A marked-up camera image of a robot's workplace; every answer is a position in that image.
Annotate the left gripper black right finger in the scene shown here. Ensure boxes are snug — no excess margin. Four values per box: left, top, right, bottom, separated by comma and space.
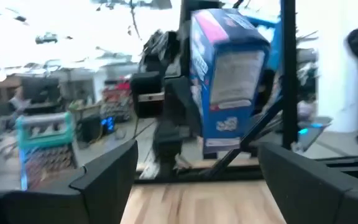
257, 142, 358, 224

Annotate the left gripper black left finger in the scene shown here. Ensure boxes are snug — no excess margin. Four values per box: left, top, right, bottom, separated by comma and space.
0, 139, 139, 224

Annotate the shelf with red bins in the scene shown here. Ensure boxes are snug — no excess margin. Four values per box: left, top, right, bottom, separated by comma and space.
99, 77, 133, 124

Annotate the black equipment case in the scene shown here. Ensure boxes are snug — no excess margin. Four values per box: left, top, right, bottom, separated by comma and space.
75, 113, 116, 144

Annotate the blue Frosted Flakes box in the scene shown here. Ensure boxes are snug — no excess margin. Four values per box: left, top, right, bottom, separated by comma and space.
189, 7, 272, 156

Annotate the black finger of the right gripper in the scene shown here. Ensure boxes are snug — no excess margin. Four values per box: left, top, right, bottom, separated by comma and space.
171, 76, 204, 138
255, 68, 276, 113

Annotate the metal box grater teal handle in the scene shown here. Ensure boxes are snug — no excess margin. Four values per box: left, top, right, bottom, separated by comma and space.
15, 111, 78, 191

